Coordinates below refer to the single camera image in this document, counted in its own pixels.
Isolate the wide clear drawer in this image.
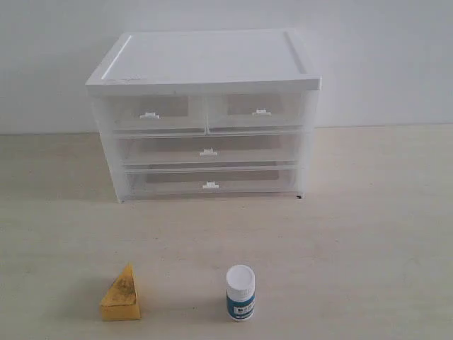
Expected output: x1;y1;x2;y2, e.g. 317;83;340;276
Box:
120;134;303;166
127;166;302;197

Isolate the yellow triangular sponge block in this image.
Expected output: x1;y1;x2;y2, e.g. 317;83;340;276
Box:
99;263;142;322

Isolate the white plastic drawer cabinet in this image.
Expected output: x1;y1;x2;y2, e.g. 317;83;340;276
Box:
86;28;321;202

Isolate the middle wide clear drawer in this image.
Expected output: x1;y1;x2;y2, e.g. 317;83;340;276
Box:
120;134;303;166

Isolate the white capped blue bottle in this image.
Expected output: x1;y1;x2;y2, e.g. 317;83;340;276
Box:
226;264;256;322

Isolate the bottom wide clear drawer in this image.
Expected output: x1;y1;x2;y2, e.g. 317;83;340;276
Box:
127;166;302;197

